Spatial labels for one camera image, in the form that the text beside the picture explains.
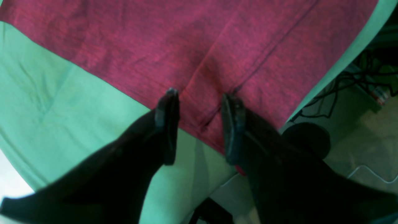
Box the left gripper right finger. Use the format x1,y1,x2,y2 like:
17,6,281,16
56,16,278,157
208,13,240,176
221,94,397,224

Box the black floor cables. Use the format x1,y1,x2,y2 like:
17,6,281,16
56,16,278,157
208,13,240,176
288,50,398,122

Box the green table cloth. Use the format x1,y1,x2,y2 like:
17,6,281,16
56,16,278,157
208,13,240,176
0,0,398,224

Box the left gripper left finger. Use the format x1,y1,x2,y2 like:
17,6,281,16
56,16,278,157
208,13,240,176
1,88,179,224

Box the red long-sleeve T-shirt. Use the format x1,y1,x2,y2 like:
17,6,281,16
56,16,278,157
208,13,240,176
0,0,380,177

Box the black round stand base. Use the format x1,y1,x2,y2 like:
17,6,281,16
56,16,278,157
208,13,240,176
282,122,331,159

